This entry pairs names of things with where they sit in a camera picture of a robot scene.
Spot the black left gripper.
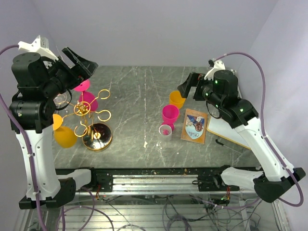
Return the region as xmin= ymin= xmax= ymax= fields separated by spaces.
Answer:
xmin=43 ymin=46 xmax=99 ymax=98

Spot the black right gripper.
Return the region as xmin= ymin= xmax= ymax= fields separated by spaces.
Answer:
xmin=178 ymin=71 xmax=224 ymax=110

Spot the yellow wine glass front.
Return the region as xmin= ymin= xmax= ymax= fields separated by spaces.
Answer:
xmin=169 ymin=90 xmax=186 ymax=109

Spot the yellow wine glass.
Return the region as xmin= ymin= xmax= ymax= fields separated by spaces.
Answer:
xmin=169 ymin=90 xmax=186 ymax=109
xmin=52 ymin=114 xmax=77 ymax=148

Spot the pink wine glass front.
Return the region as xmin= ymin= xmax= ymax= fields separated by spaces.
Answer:
xmin=162 ymin=104 xmax=180 ymax=131

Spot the pink wine glass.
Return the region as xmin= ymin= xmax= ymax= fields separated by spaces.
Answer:
xmin=74 ymin=79 xmax=98 ymax=112
xmin=162 ymin=104 xmax=180 ymax=131

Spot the clear wine glass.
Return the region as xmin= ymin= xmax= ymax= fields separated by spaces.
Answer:
xmin=53 ymin=93 xmax=67 ymax=108
xmin=158 ymin=124 xmax=172 ymax=141

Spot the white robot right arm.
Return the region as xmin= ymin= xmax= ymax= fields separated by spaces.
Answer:
xmin=177 ymin=70 xmax=306 ymax=203

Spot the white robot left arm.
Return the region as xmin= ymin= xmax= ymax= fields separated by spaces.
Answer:
xmin=9 ymin=47 xmax=98 ymax=209

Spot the pink wine glass back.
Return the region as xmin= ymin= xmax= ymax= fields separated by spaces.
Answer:
xmin=74 ymin=79 xmax=98 ymax=112

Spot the yellow wine glass left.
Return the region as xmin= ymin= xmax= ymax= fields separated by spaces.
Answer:
xmin=52 ymin=114 xmax=77 ymax=148

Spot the wooden picture card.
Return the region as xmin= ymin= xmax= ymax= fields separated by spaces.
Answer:
xmin=180 ymin=109 xmax=207 ymax=144

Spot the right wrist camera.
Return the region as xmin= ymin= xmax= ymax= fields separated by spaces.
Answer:
xmin=204 ymin=60 xmax=226 ymax=80

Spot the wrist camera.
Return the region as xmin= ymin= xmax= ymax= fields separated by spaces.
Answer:
xmin=204 ymin=60 xmax=226 ymax=80
xmin=18 ymin=35 xmax=58 ymax=60

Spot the white board yellow frame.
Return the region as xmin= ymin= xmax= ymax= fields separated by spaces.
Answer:
xmin=206 ymin=116 xmax=250 ymax=150

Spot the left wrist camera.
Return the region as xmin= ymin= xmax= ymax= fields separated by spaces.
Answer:
xmin=18 ymin=35 xmax=58 ymax=60

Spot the gold wire glass rack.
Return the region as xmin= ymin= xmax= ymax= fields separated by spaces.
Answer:
xmin=62 ymin=89 xmax=112 ymax=152

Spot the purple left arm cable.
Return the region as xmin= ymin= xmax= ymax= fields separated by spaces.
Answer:
xmin=0 ymin=44 xmax=49 ymax=231

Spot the aluminium mounting rail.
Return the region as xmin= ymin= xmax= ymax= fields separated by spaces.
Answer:
xmin=57 ymin=173 xmax=280 ymax=195

